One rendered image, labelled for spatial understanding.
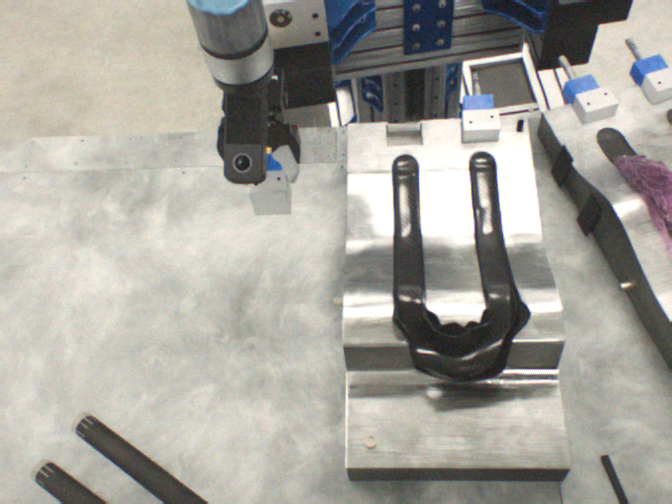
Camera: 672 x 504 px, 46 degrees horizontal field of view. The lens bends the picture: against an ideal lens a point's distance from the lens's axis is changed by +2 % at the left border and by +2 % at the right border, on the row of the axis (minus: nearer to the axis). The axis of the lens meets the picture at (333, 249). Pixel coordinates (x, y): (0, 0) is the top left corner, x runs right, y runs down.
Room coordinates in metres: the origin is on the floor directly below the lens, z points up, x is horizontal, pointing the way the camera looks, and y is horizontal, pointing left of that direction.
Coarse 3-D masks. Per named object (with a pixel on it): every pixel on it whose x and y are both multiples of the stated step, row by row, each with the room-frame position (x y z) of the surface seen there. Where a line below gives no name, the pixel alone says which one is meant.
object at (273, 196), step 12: (276, 168) 0.64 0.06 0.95; (264, 180) 0.61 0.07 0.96; (276, 180) 0.61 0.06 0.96; (252, 192) 0.60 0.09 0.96; (264, 192) 0.60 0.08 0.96; (276, 192) 0.59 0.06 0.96; (288, 192) 0.61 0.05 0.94; (252, 204) 0.60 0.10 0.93; (264, 204) 0.60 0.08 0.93; (276, 204) 0.59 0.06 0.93; (288, 204) 0.59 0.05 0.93
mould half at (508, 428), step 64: (384, 128) 0.72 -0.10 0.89; (448, 128) 0.70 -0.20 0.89; (512, 128) 0.68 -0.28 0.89; (384, 192) 0.61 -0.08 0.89; (448, 192) 0.59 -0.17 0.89; (512, 192) 0.58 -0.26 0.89; (384, 256) 0.51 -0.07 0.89; (448, 256) 0.49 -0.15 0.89; (512, 256) 0.47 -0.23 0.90; (384, 320) 0.40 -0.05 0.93; (448, 320) 0.38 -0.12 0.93; (384, 384) 0.34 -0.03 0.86; (448, 384) 0.33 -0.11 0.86; (512, 384) 0.32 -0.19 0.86; (384, 448) 0.26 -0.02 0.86; (448, 448) 0.25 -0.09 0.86; (512, 448) 0.24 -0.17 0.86
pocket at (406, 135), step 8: (392, 128) 0.73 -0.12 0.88; (400, 128) 0.73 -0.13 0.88; (408, 128) 0.73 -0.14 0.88; (416, 128) 0.72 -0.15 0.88; (392, 136) 0.73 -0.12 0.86; (400, 136) 0.72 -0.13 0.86; (408, 136) 0.72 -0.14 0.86; (416, 136) 0.72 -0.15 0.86; (392, 144) 0.71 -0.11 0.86; (400, 144) 0.71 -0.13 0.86; (408, 144) 0.71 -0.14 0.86; (416, 144) 0.70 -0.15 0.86
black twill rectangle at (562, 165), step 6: (564, 150) 0.65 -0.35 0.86; (558, 156) 0.65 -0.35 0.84; (564, 156) 0.64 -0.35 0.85; (570, 156) 0.63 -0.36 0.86; (558, 162) 0.65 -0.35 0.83; (564, 162) 0.64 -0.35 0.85; (570, 162) 0.63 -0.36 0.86; (558, 168) 0.64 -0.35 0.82; (564, 168) 0.63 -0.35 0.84; (552, 174) 0.65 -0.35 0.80; (558, 174) 0.64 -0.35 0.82; (564, 174) 0.63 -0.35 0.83; (558, 180) 0.63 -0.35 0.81; (558, 186) 0.63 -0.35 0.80
